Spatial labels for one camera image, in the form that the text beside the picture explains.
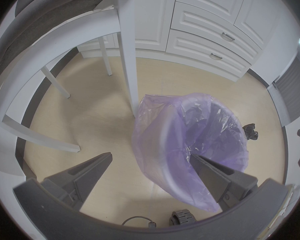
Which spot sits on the white wardrobe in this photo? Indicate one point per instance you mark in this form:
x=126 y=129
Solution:
x=202 y=21

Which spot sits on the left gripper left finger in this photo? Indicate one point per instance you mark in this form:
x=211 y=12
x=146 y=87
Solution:
x=87 y=174

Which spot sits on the white trash bin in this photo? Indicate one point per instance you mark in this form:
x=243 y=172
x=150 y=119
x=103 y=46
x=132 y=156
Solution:
x=170 y=144

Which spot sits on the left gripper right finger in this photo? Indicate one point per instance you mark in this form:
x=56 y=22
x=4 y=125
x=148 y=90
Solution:
x=220 y=181

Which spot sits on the purple plastic bag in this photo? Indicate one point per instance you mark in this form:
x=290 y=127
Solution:
x=150 y=139

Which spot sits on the crumpled black plastic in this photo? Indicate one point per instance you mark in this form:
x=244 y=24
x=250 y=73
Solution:
x=250 y=132

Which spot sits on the grey curtain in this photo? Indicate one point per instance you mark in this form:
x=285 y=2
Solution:
x=295 y=91

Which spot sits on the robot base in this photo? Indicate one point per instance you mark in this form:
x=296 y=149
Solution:
x=181 y=216

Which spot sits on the white chair with grey cushions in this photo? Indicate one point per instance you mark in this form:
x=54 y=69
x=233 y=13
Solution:
x=60 y=39

